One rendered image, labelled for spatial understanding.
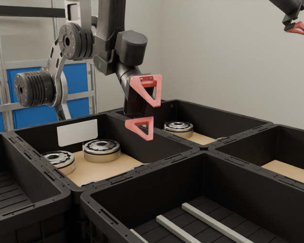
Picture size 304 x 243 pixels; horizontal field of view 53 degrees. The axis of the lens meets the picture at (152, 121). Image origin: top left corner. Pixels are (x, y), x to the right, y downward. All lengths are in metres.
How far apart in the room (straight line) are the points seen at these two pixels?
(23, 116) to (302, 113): 2.87
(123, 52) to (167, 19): 4.04
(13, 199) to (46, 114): 2.11
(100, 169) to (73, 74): 2.13
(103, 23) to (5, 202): 0.45
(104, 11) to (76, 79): 2.19
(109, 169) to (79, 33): 0.59
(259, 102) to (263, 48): 0.64
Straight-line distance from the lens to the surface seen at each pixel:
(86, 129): 0.92
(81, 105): 2.96
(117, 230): 0.42
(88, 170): 0.81
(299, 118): 3.78
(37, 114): 2.77
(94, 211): 0.46
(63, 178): 0.56
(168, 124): 1.06
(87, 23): 1.24
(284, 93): 3.80
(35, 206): 0.49
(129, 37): 0.70
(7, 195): 0.76
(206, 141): 1.01
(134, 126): 0.68
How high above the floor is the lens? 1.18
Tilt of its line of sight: 17 degrees down
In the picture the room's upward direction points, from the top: straight up
